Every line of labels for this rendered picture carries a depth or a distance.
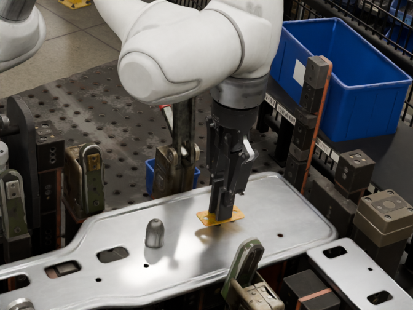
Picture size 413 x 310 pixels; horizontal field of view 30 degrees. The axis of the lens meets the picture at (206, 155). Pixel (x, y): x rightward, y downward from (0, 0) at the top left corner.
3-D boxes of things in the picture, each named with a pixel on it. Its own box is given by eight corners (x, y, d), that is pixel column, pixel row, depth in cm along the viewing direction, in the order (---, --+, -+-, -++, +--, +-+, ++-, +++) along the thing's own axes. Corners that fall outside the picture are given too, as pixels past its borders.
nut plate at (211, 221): (205, 227, 133) (206, 221, 132) (194, 214, 135) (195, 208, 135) (246, 218, 137) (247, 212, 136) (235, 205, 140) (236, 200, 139)
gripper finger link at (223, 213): (234, 182, 132) (236, 185, 132) (229, 215, 136) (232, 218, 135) (219, 187, 131) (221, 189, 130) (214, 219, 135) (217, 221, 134)
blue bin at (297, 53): (332, 143, 158) (345, 88, 151) (267, 72, 180) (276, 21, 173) (398, 133, 164) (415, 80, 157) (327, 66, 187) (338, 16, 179)
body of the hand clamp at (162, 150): (156, 301, 161) (171, 164, 142) (142, 280, 166) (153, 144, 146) (181, 293, 164) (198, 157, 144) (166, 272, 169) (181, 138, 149)
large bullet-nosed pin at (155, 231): (149, 257, 130) (152, 227, 126) (141, 245, 132) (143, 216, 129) (165, 252, 132) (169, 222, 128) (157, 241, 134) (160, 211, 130)
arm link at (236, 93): (231, 83, 114) (227, 118, 117) (281, 74, 118) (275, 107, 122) (201, 56, 120) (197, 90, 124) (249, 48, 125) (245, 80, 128)
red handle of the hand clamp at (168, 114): (176, 157, 141) (147, 82, 145) (173, 162, 143) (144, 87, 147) (196, 152, 143) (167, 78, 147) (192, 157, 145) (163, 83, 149)
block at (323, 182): (319, 326, 160) (351, 214, 144) (287, 289, 169) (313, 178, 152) (330, 322, 162) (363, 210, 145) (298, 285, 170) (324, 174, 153)
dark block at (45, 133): (39, 318, 154) (37, 144, 130) (27, 296, 158) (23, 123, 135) (63, 311, 156) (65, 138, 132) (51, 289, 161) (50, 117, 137)
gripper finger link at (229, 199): (233, 178, 130) (243, 187, 128) (230, 202, 133) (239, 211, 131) (226, 180, 130) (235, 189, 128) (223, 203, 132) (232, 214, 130)
